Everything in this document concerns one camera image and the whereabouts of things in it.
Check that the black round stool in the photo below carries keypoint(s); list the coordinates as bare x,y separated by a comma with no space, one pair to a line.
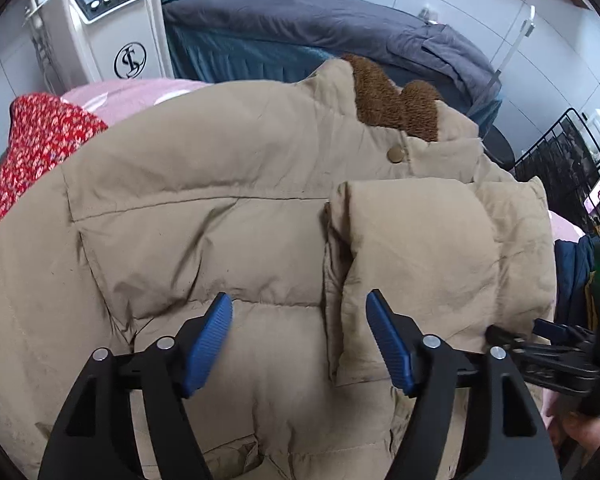
498,149

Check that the khaki puffer jacket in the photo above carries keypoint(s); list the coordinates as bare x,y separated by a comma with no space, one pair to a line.
295,203

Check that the pink polka dot bedspread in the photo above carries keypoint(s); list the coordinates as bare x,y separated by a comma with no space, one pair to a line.
113,101

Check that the navy blue garment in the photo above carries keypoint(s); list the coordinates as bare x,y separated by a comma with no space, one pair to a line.
575,262

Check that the white beauty machine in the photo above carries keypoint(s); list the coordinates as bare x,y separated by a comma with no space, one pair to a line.
81,42

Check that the black wire rack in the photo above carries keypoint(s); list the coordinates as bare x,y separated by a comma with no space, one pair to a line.
567,160

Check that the red floral garment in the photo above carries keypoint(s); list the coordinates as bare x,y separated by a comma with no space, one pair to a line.
44,131

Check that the grey blue bed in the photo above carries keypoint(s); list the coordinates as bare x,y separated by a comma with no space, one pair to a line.
286,40

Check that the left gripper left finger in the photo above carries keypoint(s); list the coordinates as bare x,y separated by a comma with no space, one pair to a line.
93,436

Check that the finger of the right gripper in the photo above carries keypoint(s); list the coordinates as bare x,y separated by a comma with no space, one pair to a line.
554,333

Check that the person's right hand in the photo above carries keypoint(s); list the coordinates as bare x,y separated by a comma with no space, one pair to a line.
562,423

